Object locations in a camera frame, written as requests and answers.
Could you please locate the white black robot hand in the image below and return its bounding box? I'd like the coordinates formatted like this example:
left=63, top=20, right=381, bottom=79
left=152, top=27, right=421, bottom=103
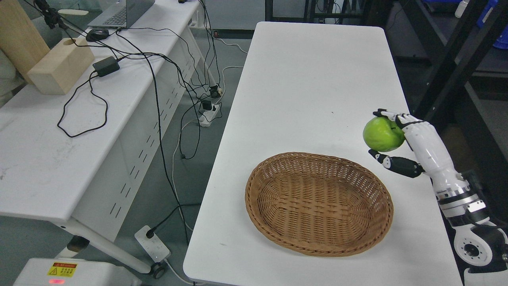
left=373, top=108, right=464, bottom=189

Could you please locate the green apple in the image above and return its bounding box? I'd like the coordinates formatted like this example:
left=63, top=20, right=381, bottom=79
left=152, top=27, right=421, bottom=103
left=362, top=116, right=405, bottom=152

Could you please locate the white robot forearm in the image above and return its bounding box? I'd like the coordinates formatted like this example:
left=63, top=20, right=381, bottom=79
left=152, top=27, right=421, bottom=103
left=433, top=171, right=508, bottom=286

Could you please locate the brown wicker basket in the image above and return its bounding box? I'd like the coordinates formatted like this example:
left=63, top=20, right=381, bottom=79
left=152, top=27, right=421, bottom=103
left=244, top=152, right=394, bottom=257

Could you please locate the white standing desk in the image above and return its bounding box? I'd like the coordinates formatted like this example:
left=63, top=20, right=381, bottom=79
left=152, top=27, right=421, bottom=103
left=183, top=22, right=462, bottom=286

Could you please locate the far white power strip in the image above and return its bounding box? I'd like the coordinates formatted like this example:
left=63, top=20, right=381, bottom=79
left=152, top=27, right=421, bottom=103
left=198, top=100, right=222, bottom=128

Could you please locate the white floor power strip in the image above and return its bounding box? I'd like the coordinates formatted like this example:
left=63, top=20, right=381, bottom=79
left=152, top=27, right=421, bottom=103
left=134, top=226, right=172, bottom=263

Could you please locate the black power adapter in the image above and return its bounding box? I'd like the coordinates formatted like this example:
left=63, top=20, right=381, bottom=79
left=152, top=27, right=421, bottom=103
left=92, top=56, right=120, bottom=77

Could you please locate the grey laptop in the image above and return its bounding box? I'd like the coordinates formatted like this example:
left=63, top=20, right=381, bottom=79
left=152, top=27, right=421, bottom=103
left=87, top=0, right=155, bottom=29

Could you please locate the white side table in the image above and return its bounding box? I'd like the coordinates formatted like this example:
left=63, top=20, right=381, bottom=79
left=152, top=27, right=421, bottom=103
left=0, top=0, right=203, bottom=274

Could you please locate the black computer mouse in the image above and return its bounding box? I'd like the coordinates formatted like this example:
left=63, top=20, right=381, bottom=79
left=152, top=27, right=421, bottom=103
left=85, top=27, right=110, bottom=42

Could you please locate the light wooden block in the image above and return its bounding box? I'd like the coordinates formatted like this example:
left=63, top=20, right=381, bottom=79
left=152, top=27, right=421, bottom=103
left=28, top=37, right=95, bottom=95

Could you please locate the white machine with warning label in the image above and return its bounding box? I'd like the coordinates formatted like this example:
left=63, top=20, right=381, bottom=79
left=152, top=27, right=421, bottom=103
left=14, top=258, right=142, bottom=286

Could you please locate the wooden board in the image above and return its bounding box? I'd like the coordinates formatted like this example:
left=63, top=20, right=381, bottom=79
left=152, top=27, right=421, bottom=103
left=0, top=0, right=50, bottom=84

